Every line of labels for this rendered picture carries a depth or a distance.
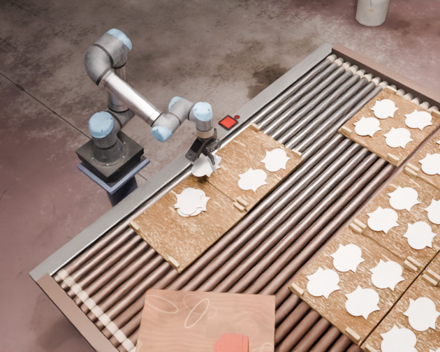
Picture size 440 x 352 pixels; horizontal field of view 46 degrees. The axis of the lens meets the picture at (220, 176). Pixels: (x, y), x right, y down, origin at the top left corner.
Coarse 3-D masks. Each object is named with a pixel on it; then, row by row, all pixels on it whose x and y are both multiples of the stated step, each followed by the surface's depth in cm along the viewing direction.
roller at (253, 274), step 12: (372, 156) 253; (360, 168) 249; (348, 180) 245; (336, 192) 241; (324, 204) 238; (312, 216) 234; (300, 228) 231; (288, 240) 228; (276, 252) 224; (264, 264) 221; (252, 276) 218; (240, 288) 215
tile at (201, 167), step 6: (204, 156) 241; (216, 156) 241; (192, 162) 240; (198, 162) 240; (204, 162) 239; (192, 168) 238; (198, 168) 238; (204, 168) 237; (210, 168) 237; (198, 174) 236; (204, 174) 235; (210, 174) 235
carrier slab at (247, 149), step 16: (240, 144) 261; (256, 144) 261; (272, 144) 260; (224, 160) 255; (240, 160) 255; (256, 160) 254; (224, 176) 249; (272, 176) 247; (224, 192) 243; (240, 192) 243; (256, 192) 242
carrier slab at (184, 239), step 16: (192, 176) 251; (176, 192) 245; (208, 192) 244; (160, 208) 240; (208, 208) 238; (224, 208) 238; (144, 224) 235; (160, 224) 235; (176, 224) 234; (192, 224) 234; (208, 224) 233; (224, 224) 233; (160, 240) 230; (176, 240) 229; (192, 240) 228; (208, 240) 228; (176, 256) 224; (192, 256) 224
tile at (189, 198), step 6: (186, 192) 242; (192, 192) 242; (180, 198) 240; (186, 198) 240; (192, 198) 239; (198, 198) 239; (180, 204) 238; (186, 204) 238; (192, 204) 237; (198, 204) 237; (180, 210) 236; (186, 210) 235; (192, 210) 235
